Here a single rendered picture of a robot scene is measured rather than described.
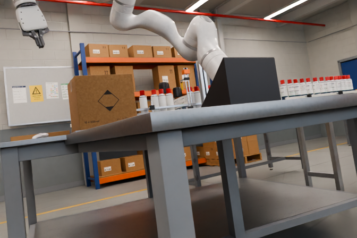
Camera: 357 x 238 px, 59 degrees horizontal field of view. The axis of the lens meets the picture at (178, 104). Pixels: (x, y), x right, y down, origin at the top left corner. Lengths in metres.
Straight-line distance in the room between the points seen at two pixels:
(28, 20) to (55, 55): 5.11
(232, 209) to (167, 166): 1.07
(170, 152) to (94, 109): 1.01
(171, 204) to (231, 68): 0.68
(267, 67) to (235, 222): 0.81
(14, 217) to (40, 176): 4.84
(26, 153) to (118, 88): 0.55
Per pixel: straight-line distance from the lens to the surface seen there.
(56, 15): 6.84
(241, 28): 9.06
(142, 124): 0.67
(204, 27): 1.52
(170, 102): 2.19
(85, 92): 1.64
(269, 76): 1.35
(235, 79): 1.23
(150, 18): 1.57
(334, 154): 2.83
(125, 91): 1.69
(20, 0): 1.48
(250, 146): 6.39
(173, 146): 0.67
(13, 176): 1.43
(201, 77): 2.16
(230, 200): 1.70
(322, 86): 3.06
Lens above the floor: 0.79
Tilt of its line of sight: 5 degrees up
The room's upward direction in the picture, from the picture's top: 8 degrees counter-clockwise
